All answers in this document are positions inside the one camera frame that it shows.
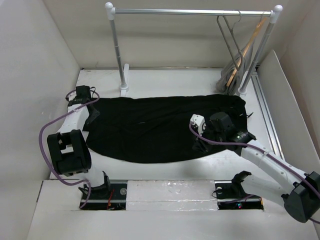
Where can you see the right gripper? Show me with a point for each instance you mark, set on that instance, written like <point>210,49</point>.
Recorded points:
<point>200,145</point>

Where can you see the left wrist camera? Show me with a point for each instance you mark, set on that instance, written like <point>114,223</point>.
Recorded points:
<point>82,92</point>

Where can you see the wooden hanger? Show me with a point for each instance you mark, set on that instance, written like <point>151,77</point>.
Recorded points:
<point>244,52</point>

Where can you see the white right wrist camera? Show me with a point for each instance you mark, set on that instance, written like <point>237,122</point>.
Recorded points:
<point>198,123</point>

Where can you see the silver clothes rack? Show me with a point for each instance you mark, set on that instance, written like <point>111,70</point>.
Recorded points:
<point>184,34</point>

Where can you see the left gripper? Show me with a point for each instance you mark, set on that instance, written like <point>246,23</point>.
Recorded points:
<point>94,115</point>

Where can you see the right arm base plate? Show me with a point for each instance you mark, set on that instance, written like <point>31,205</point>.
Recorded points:
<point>231,196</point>

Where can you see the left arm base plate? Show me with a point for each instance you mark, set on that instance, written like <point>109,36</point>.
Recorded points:
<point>112,199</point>

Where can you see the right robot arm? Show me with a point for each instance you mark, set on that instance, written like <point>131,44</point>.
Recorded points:
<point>292,188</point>

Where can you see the black trousers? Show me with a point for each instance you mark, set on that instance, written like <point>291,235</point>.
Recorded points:
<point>156,130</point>

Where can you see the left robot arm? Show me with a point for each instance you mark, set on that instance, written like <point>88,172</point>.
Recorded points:
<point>69,153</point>

